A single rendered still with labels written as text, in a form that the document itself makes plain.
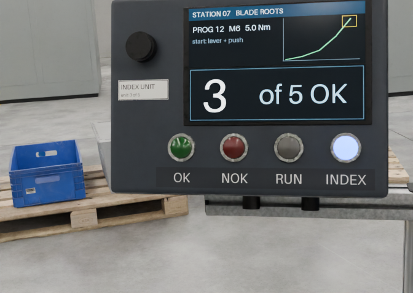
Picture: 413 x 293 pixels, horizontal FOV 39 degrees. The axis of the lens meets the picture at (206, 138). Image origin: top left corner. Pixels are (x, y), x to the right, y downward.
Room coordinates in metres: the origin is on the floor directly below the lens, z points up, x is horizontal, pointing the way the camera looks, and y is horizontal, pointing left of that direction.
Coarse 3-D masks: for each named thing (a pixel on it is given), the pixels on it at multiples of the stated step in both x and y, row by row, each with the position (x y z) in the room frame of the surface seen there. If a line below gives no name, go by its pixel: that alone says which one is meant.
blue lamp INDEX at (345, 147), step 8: (336, 136) 0.50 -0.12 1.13; (344, 136) 0.50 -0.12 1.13; (352, 136) 0.50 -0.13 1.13; (336, 144) 0.49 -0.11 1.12; (344, 144) 0.49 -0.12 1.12; (352, 144) 0.49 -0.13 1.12; (360, 144) 0.49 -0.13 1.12; (336, 152) 0.49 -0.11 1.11; (344, 152) 0.49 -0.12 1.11; (352, 152) 0.49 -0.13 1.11; (360, 152) 0.49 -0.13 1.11; (344, 160) 0.49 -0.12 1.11; (352, 160) 0.49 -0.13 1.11
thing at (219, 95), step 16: (192, 80) 0.54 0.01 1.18; (208, 80) 0.54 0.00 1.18; (224, 80) 0.54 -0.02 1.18; (240, 80) 0.53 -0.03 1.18; (192, 96) 0.54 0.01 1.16; (208, 96) 0.54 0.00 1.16; (224, 96) 0.53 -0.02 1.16; (240, 96) 0.53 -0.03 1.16; (192, 112) 0.54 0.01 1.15; (208, 112) 0.53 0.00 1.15; (224, 112) 0.53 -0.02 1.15; (240, 112) 0.53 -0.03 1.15
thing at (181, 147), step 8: (176, 136) 0.53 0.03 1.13; (184, 136) 0.53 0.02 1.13; (168, 144) 0.53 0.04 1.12; (176, 144) 0.52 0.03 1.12; (184, 144) 0.52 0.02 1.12; (192, 144) 0.53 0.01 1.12; (168, 152) 0.53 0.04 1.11; (176, 152) 0.52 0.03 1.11; (184, 152) 0.52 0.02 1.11; (192, 152) 0.52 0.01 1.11; (176, 160) 0.53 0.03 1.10; (184, 160) 0.52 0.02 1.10
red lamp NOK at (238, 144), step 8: (232, 136) 0.52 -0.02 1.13; (240, 136) 0.52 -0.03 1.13; (224, 144) 0.52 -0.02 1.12; (232, 144) 0.51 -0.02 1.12; (240, 144) 0.51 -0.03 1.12; (224, 152) 0.51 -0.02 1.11; (232, 152) 0.51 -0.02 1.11; (240, 152) 0.51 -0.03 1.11; (232, 160) 0.51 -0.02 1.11; (240, 160) 0.52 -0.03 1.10
